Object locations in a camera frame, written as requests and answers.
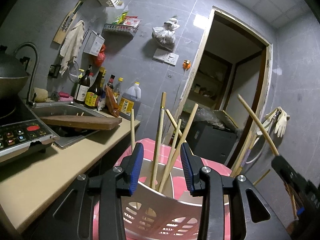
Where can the black wall socket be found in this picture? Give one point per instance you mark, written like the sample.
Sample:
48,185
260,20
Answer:
54,70

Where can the hanging wooden board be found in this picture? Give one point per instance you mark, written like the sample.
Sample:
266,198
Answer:
58,36

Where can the hanging clear plastic bag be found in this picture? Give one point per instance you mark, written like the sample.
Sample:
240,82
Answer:
165,36

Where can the bent wooden chopstick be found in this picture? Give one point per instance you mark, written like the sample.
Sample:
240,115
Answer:
257,125

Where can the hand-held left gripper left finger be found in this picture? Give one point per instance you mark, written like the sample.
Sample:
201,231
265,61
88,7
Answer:
136,170

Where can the pink checkered tablecloth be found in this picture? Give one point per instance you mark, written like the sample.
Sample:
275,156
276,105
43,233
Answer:
150,145

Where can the hanging kitchen knife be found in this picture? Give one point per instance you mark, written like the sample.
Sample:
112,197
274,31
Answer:
72,15

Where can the dark wine bottle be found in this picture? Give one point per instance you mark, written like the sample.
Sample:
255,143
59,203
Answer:
82,90

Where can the brown paper packet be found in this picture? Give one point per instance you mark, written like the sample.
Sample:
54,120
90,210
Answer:
112,102

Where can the curved grey faucet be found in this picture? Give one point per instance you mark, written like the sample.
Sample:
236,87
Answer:
35,75

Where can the white rubber gloves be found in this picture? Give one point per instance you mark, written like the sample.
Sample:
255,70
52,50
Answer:
281,125

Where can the brown wooden board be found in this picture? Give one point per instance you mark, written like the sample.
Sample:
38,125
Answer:
82,122

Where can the beige kitchen counter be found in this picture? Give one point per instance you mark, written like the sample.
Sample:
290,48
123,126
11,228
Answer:
50,170

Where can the red snack packet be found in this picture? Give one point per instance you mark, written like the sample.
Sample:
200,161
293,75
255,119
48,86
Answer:
132,22

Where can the dark scrubber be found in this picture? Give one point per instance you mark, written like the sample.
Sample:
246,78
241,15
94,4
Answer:
55,95

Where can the dark wok lid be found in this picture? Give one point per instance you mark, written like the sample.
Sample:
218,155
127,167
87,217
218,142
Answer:
12,62

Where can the wooden door frame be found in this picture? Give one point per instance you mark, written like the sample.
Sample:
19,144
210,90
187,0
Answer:
200,55

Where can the white plastic utensil basket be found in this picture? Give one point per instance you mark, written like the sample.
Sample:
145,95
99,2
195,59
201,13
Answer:
160,205

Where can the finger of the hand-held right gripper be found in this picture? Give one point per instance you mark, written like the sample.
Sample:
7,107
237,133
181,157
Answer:
287,172

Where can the black cabinet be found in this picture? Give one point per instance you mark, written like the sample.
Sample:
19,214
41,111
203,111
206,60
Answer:
210,142

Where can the yellow label sauce bottle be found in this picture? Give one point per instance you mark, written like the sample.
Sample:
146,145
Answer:
94,95

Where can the steel kitchen sink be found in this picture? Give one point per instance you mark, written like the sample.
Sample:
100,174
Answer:
62,110

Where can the folded cardboard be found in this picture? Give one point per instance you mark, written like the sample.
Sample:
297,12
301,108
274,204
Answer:
228,120

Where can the yellow green snack packet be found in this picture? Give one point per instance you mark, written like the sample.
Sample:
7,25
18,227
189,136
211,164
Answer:
121,18

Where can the white wall switch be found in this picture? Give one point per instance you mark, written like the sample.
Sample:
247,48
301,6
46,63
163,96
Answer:
160,54

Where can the cooking oil jug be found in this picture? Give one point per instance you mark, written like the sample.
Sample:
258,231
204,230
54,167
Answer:
131,100

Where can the white wall socket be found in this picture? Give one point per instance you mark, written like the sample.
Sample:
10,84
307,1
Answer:
172,59

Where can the red plastic bag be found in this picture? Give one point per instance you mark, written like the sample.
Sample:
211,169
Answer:
100,56

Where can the white wall cutlery holder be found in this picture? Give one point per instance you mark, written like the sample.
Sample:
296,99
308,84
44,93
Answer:
96,43

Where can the wooden storage shelf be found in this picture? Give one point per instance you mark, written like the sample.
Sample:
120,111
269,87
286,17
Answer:
210,85

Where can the yellow cap sauce bottle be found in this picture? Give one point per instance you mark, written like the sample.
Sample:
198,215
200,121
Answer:
118,92

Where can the crumpled plastic sheet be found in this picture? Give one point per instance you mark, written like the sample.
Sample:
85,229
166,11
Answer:
207,118

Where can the induction cooker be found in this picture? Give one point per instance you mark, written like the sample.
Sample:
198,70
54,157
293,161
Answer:
20,132

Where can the orange wall plug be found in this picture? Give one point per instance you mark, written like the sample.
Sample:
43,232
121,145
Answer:
186,65

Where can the pink soap dish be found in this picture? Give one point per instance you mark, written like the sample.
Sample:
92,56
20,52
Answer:
64,95

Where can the bunch of wooden chopsticks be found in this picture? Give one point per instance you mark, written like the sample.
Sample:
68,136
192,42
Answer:
158,142

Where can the white dish towel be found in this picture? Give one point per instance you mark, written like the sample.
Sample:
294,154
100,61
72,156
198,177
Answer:
72,42

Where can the red cap sauce bottle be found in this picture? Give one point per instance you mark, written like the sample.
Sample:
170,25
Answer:
110,82

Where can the grey wall shelf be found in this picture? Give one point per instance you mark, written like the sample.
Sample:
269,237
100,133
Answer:
120,28

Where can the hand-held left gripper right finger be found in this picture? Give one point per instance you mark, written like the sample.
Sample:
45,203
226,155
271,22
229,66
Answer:
187,170

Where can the beige sponge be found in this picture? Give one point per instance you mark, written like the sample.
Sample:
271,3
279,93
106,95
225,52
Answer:
40,95

